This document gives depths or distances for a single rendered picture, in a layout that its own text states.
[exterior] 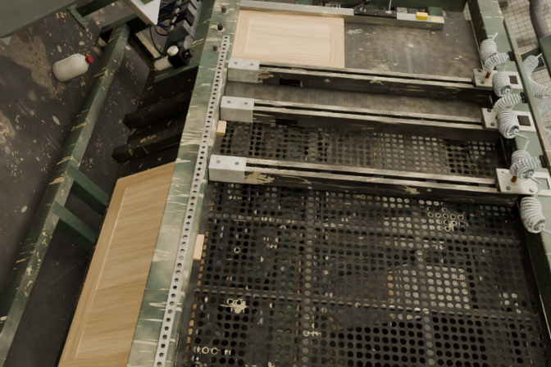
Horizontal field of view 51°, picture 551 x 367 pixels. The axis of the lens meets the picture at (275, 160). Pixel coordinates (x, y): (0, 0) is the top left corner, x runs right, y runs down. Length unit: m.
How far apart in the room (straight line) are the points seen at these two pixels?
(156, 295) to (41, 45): 1.59
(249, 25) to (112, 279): 1.25
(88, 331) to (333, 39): 1.56
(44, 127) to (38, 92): 0.16
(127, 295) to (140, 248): 0.20
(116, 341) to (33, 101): 1.21
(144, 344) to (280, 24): 1.58
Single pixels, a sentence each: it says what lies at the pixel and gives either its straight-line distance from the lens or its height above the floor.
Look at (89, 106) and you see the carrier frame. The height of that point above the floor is 0.17.
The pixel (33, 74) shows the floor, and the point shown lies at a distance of 2.87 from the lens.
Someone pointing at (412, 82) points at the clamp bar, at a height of 1.57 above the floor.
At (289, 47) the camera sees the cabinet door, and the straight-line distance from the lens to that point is 2.56.
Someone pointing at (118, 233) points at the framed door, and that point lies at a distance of 2.43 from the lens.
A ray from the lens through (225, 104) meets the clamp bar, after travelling 2.19.
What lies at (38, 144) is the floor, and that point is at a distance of 2.74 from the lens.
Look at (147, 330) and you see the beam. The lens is 1.72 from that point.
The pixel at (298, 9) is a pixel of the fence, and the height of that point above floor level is 1.14.
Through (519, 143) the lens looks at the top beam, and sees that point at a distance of 2.27.
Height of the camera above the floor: 1.91
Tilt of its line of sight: 23 degrees down
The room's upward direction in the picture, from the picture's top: 74 degrees clockwise
